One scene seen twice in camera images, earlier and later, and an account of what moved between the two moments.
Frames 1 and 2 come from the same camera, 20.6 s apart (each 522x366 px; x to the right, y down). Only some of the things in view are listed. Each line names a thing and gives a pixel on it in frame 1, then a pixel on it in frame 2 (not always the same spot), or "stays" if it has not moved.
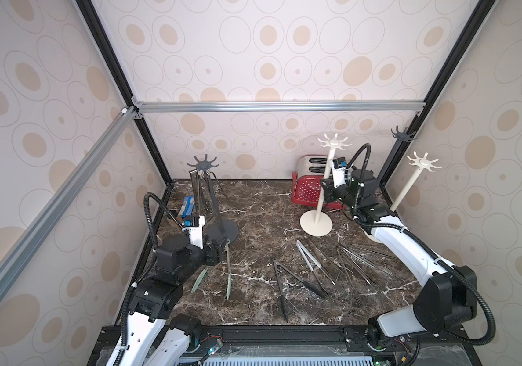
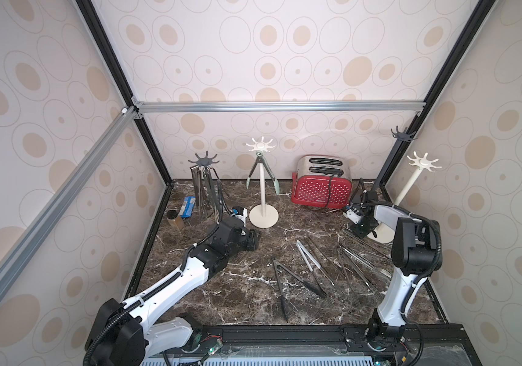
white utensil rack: (317, 223) → (262, 216)
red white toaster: (306, 186) stays
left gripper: (214, 248) → (253, 239)
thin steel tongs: (201, 179) → (220, 196)
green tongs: (229, 272) → (260, 159)
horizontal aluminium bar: (138, 107) stays
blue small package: (188, 207) stays
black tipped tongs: (277, 264) stays
